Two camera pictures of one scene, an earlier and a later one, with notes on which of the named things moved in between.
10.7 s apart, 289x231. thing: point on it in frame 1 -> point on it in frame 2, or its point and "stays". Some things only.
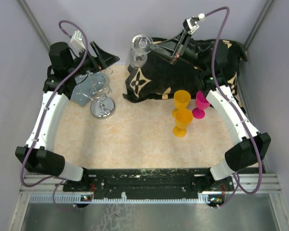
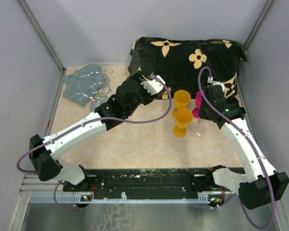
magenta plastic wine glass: [202, 103] stays
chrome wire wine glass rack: [94, 85] stays
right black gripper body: [192, 55] -> [204, 113]
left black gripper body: [89, 63] -> [144, 96]
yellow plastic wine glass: [183, 117] stays
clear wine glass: [141, 44] -> [201, 122]
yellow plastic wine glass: [181, 99] stays
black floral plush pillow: [159, 78] stays
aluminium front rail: [49, 189] stays
